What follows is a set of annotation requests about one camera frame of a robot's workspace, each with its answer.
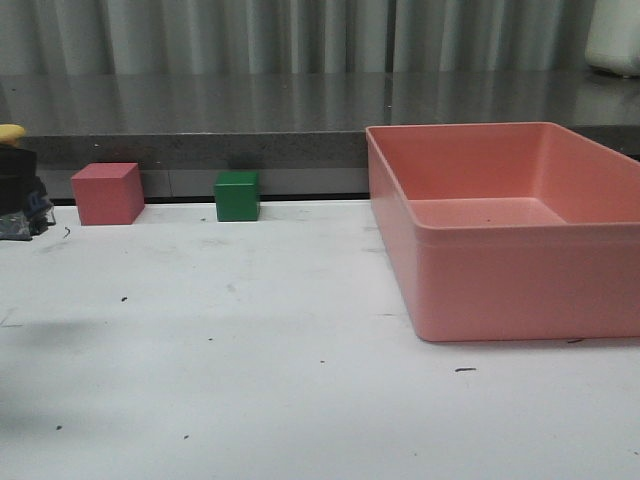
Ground yellow push button switch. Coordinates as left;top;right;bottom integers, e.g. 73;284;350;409
1;124;56;241

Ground green wooden cube right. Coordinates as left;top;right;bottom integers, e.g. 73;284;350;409
214;171;260;222

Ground grey stone counter ledge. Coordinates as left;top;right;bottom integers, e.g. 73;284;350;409
1;70;639;203

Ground pink plastic bin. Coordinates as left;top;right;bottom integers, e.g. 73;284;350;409
366;122;639;342

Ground pink cube near ledge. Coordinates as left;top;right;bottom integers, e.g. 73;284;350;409
71;162;145;226

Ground white pleated curtain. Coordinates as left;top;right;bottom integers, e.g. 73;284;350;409
1;1;595;75

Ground white appliance on counter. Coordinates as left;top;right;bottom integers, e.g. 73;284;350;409
585;0;639;77

